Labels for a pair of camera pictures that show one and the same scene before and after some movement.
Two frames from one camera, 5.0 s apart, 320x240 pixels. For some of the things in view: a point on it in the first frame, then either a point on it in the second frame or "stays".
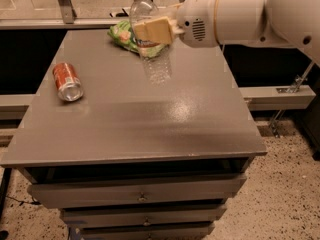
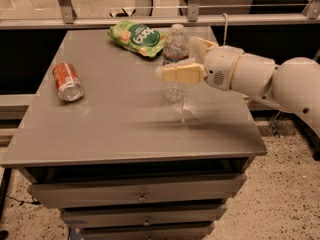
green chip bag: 124,33 stays
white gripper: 196,20 -> 220,68
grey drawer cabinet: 126,159 stays
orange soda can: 68,85 stays
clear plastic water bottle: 156,59 -> 176,50
